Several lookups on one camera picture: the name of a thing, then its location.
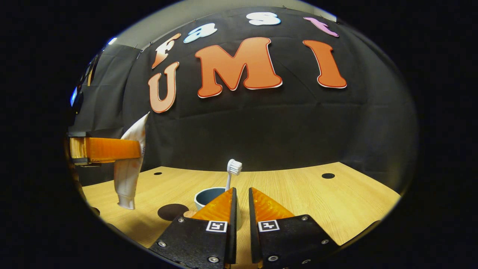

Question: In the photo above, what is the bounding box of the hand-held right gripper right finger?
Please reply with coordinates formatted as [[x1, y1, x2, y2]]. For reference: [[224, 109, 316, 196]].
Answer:
[[248, 187, 340, 269]]

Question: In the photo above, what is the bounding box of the white toothpaste tube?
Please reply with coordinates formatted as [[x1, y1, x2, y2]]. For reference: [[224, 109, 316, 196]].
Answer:
[[113, 111, 150, 210]]

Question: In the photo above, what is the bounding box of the white toothbrush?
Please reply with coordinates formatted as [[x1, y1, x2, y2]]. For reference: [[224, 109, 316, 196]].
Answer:
[[225, 159, 243, 192]]

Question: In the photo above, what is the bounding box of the dark round coaster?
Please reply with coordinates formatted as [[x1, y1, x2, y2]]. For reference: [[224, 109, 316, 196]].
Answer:
[[157, 203, 190, 222]]

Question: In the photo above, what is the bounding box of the light blue cup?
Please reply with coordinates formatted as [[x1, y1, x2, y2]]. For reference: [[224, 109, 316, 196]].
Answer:
[[183, 187, 229, 219]]

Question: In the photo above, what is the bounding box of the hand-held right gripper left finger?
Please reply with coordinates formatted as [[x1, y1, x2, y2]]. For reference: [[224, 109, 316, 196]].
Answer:
[[149, 187, 238, 269]]

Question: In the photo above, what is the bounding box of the black backdrop cloth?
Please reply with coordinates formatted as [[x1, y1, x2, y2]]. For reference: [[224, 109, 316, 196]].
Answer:
[[67, 6, 418, 195]]

